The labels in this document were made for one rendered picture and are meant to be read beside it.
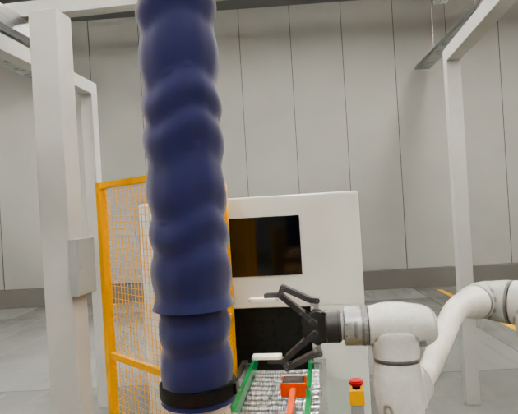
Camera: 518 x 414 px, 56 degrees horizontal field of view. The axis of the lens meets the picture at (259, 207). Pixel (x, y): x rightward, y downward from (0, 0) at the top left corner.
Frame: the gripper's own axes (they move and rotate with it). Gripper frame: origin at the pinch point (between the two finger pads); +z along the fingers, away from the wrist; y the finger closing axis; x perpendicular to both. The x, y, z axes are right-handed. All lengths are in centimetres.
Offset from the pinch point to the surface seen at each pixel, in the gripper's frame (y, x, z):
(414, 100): -239, 965, -231
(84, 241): -15, 135, 110
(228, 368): 16.8, 22.3, 11.8
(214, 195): -32.6, 19.9, 12.5
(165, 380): 18.6, 17.9, 28.9
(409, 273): 128, 947, -197
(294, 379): 32, 55, -5
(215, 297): -4.1, 18.9, 13.7
